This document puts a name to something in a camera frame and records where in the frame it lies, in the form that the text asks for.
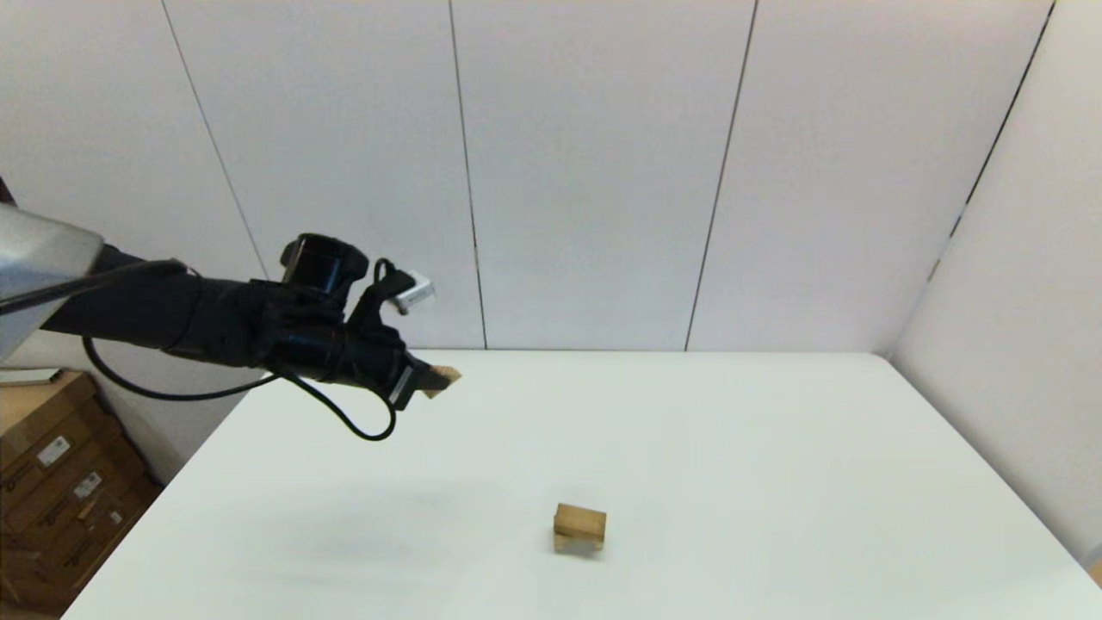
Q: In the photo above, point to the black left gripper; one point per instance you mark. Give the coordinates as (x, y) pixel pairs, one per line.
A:
(379, 366)

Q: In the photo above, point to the triangular wooden block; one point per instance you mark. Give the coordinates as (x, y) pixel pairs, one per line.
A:
(448, 381)

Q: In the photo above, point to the rectangular wooden block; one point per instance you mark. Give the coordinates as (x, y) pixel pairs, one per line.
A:
(581, 521)

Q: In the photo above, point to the arched wooden block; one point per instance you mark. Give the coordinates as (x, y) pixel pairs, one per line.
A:
(561, 546)

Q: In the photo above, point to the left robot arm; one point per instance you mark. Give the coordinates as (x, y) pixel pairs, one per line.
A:
(172, 310)

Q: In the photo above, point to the brown cardboard box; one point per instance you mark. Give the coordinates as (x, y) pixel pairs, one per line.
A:
(69, 560)
(60, 495)
(43, 422)

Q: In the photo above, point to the flat white board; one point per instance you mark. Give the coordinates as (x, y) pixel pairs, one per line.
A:
(26, 376)

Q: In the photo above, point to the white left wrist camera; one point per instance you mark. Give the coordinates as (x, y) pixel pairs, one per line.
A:
(415, 293)

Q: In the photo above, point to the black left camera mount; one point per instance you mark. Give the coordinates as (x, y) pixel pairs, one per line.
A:
(374, 301)

